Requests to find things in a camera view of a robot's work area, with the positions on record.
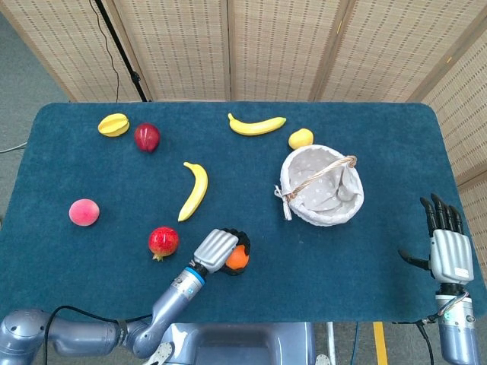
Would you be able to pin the yellow lemon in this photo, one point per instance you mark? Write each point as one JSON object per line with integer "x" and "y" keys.
{"x": 300, "y": 138}

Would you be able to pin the red apple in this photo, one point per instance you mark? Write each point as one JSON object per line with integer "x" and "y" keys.
{"x": 147, "y": 137}

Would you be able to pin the straight yellow banana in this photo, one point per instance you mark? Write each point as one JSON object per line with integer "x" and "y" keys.
{"x": 256, "y": 126}

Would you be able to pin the curved yellow banana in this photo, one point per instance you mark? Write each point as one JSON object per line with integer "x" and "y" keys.
{"x": 196, "y": 192}

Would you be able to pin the orange fruit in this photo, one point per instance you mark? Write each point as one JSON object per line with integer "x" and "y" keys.
{"x": 237, "y": 259}

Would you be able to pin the black tripod pole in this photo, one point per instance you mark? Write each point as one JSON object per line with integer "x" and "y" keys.
{"x": 121, "y": 49}

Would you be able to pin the yellow starfruit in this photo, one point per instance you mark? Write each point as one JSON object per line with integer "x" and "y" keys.
{"x": 113, "y": 124}

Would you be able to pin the pink peach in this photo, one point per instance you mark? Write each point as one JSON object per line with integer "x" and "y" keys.
{"x": 84, "y": 212}

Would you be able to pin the bamboo folding screen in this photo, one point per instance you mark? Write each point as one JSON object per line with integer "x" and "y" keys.
{"x": 182, "y": 45}

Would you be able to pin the wicker basket with cloth liner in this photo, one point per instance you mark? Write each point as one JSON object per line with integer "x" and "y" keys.
{"x": 323, "y": 190}

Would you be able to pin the yellow floor tape strip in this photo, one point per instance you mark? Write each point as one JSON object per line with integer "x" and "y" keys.
{"x": 379, "y": 342}

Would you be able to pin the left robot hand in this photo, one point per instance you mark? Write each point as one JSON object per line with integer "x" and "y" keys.
{"x": 215, "y": 249}

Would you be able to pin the red pomegranate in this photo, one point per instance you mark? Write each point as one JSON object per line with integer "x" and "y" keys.
{"x": 163, "y": 241}

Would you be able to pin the grey-blue robot torso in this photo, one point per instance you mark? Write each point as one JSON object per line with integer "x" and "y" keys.
{"x": 236, "y": 344}

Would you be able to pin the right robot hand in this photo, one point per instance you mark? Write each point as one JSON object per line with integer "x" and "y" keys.
{"x": 451, "y": 254}

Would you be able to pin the teal table cloth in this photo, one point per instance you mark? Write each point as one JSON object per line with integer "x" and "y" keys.
{"x": 304, "y": 266}

